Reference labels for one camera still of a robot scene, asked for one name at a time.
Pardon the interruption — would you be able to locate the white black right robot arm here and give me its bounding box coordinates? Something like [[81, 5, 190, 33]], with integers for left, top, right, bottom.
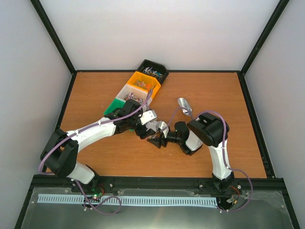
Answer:
[[148, 111, 234, 193]]

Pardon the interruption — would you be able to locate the grey metal front plate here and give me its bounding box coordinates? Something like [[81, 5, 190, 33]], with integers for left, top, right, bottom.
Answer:
[[21, 188, 293, 229]]

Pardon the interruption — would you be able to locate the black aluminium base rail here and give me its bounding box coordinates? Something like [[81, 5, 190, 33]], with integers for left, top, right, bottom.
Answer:
[[30, 175, 287, 196]]

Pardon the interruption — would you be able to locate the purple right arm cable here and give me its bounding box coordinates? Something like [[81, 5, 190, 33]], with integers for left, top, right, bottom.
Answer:
[[164, 107, 254, 213]]

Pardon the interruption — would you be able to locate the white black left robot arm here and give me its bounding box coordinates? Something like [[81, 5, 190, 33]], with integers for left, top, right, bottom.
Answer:
[[39, 99, 157, 192]]

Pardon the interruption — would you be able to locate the round metal jar lid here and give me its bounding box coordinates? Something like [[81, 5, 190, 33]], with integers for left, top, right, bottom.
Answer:
[[145, 121, 159, 135]]

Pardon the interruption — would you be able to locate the yellow candy bin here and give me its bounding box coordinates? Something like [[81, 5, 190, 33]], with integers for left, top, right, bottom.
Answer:
[[127, 71, 161, 99]]

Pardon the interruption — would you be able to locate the silver metal scoop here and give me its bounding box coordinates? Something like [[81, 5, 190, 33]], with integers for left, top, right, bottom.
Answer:
[[177, 97, 199, 121]]

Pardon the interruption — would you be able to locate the black enclosure frame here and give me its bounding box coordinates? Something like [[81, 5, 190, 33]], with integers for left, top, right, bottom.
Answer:
[[15, 0, 300, 229]]

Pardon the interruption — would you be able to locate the clear plastic jar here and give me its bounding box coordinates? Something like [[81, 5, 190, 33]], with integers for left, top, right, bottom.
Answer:
[[147, 133, 159, 140]]

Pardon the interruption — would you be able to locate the white candy bin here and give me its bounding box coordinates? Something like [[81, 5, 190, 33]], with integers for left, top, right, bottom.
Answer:
[[115, 84, 148, 104]]

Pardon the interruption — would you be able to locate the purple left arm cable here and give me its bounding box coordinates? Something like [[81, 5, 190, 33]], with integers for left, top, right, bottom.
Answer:
[[38, 89, 153, 215]]

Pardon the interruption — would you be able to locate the black candy bin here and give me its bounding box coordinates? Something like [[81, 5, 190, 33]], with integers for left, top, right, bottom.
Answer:
[[137, 59, 169, 85]]

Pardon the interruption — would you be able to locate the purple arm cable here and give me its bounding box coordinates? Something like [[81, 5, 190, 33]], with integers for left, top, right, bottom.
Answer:
[[38, 89, 153, 215], [164, 107, 254, 213]]

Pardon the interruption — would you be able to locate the light blue slotted cable duct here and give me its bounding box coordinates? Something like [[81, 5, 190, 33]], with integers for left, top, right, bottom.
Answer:
[[37, 194, 217, 208]]

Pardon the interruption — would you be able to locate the green candy bin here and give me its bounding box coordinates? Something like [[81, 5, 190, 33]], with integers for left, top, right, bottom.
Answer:
[[103, 98, 134, 132]]

